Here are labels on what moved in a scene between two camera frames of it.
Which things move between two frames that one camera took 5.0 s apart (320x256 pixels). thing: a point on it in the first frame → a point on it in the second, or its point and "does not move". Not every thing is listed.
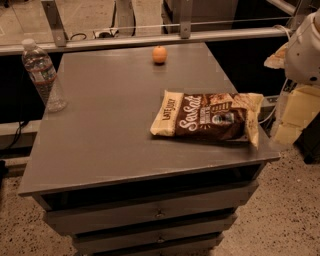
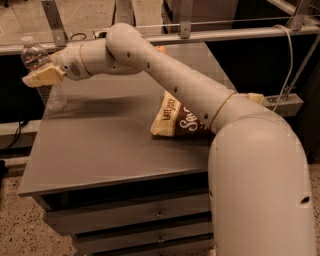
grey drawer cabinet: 102,179 does not move
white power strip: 106,34 does not move
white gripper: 304,55 → 68,65
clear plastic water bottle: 43,75 does not move
